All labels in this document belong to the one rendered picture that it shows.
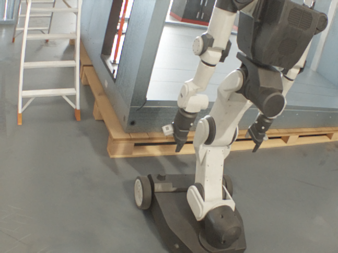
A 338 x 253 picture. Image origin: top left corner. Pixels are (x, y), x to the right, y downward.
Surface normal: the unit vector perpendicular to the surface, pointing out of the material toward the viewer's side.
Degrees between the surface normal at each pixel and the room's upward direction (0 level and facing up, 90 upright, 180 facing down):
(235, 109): 100
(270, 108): 90
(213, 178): 60
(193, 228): 0
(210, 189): 46
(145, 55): 90
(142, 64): 90
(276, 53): 105
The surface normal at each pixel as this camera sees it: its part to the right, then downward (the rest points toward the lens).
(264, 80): 0.39, -0.22
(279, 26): 0.24, 0.74
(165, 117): 0.40, 0.55
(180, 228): 0.24, -0.84
